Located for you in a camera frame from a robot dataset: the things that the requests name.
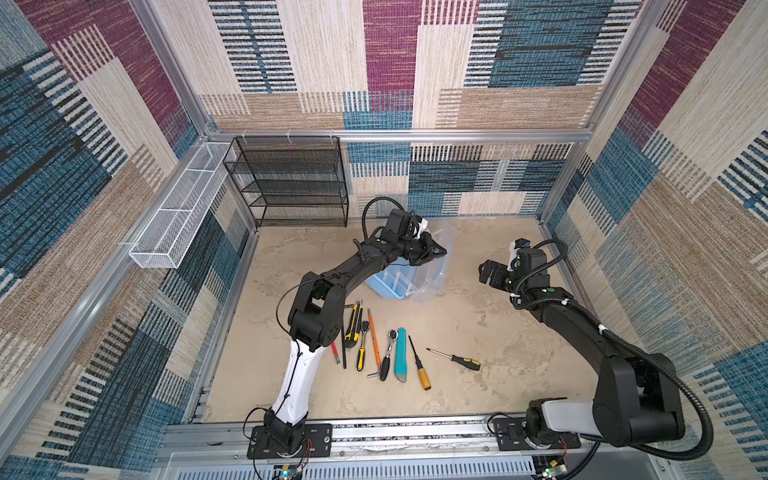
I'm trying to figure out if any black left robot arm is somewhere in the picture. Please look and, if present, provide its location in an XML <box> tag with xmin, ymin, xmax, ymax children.
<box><xmin>263</xmin><ymin>232</ymin><xmax>447</xmax><ymax>450</ymax></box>

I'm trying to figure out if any black yellow small screwdriver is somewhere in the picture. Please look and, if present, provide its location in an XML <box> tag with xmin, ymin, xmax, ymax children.
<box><xmin>428</xmin><ymin>348</ymin><xmax>481</xmax><ymax>371</ymax></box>

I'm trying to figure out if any teal utility knife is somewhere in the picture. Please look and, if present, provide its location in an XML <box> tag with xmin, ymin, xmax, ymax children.
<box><xmin>394</xmin><ymin>327</ymin><xmax>408</xmax><ymax>383</ymax></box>

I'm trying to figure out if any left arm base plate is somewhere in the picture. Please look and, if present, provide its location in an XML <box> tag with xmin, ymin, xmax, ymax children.
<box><xmin>247</xmin><ymin>423</ymin><xmax>333</xmax><ymax>460</ymax></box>

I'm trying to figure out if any white wire mesh basket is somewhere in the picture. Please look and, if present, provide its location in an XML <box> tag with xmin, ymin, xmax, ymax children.
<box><xmin>129</xmin><ymin>142</ymin><xmax>229</xmax><ymax>269</ymax></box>

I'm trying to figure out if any yellow handled wrench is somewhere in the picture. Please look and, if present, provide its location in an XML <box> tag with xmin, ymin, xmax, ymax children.
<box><xmin>356</xmin><ymin>321</ymin><xmax>370</xmax><ymax>372</ymax></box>

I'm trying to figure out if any wooden handled screwdriver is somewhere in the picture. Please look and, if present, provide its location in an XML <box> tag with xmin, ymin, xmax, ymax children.
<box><xmin>408</xmin><ymin>337</ymin><xmax>432</xmax><ymax>391</ymax></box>

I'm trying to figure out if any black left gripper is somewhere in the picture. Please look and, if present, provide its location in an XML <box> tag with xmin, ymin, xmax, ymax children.
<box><xmin>395</xmin><ymin>233</ymin><xmax>447</xmax><ymax>266</ymax></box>

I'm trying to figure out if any black hex key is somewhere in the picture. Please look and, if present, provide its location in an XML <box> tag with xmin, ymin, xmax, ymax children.
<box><xmin>341</xmin><ymin>304</ymin><xmax>357</xmax><ymax>369</ymax></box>

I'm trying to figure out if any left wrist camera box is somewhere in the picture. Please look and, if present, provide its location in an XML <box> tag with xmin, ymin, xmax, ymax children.
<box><xmin>407</xmin><ymin>214</ymin><xmax>428</xmax><ymax>239</ymax></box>

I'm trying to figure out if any black wire mesh shelf rack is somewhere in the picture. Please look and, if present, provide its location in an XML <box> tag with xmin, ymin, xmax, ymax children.
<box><xmin>223</xmin><ymin>136</ymin><xmax>349</xmax><ymax>227</ymax></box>

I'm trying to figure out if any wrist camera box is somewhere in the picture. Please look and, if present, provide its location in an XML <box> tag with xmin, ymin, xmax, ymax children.
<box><xmin>508</xmin><ymin>238</ymin><xmax>530</xmax><ymax>271</ymax></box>
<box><xmin>407</xmin><ymin>214</ymin><xmax>428</xmax><ymax>239</ymax></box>

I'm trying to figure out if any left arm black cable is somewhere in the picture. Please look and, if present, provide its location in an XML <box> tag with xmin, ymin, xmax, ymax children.
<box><xmin>359</xmin><ymin>196</ymin><xmax>409</xmax><ymax>247</ymax></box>

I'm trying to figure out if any orange pencil tool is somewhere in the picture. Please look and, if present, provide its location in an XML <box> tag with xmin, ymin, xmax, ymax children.
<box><xmin>367</xmin><ymin>308</ymin><xmax>381</xmax><ymax>379</ymax></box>

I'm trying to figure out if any red hex key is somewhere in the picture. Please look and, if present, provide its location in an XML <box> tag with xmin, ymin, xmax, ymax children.
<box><xmin>331</xmin><ymin>343</ymin><xmax>341</xmax><ymax>364</ymax></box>

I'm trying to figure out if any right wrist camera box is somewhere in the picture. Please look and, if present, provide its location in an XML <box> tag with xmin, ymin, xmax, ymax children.
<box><xmin>508</xmin><ymin>238</ymin><xmax>530</xmax><ymax>271</ymax></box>

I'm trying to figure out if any light blue plastic tool box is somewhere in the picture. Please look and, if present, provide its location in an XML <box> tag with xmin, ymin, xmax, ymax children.
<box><xmin>363</xmin><ymin>209</ymin><xmax>453</xmax><ymax>301</ymax></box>

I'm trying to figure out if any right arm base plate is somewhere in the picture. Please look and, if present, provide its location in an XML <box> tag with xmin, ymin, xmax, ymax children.
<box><xmin>488</xmin><ymin>415</ymin><xmax>582</xmax><ymax>451</ymax></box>

